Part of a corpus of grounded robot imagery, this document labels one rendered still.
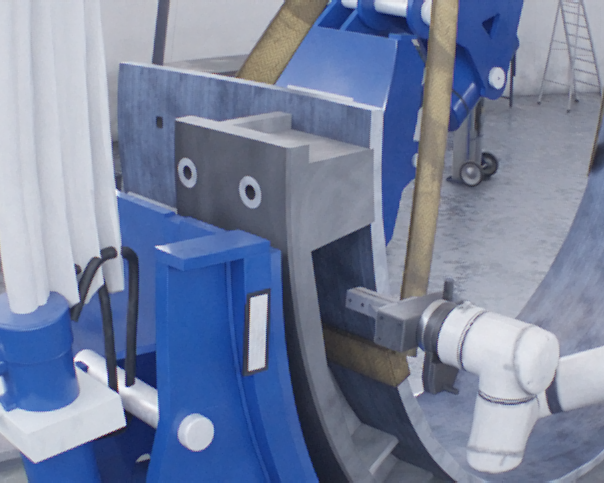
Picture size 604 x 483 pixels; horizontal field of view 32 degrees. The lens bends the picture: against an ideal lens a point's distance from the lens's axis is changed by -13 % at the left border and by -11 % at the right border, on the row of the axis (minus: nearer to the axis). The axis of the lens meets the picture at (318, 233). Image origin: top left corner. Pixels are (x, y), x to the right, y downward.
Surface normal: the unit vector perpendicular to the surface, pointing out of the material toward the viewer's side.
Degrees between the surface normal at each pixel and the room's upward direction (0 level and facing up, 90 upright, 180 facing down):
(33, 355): 94
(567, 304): 35
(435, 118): 82
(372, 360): 115
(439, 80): 81
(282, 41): 104
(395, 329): 90
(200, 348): 90
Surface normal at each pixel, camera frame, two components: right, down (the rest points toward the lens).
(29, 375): 0.11, 0.37
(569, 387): -0.42, 0.06
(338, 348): -0.66, 0.55
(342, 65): -0.68, -0.04
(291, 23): 0.44, 0.49
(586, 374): -0.46, -0.22
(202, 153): -0.70, 0.22
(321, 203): 0.71, 0.24
